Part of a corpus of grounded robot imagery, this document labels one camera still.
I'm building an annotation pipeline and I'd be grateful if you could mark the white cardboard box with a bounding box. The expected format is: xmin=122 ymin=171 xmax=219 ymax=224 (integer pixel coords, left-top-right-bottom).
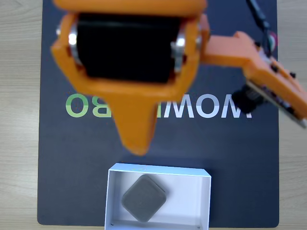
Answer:
xmin=104 ymin=162 xmax=212 ymax=230

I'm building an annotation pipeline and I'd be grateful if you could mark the black camera cable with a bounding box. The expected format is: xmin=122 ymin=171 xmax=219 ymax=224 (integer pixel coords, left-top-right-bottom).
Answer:
xmin=246 ymin=0 xmax=279 ymax=57

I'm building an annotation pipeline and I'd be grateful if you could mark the dark mat with WOWROBO print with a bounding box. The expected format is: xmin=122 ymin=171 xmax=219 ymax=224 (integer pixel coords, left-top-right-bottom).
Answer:
xmin=36 ymin=0 xmax=280 ymax=227

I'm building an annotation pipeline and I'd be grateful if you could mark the orange-mounted camera module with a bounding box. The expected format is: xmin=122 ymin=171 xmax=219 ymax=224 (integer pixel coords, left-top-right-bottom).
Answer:
xmin=200 ymin=31 xmax=307 ymax=129

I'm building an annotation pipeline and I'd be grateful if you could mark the grey square usb hub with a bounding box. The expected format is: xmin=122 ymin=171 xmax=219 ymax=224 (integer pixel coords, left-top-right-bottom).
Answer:
xmin=121 ymin=174 xmax=168 ymax=223

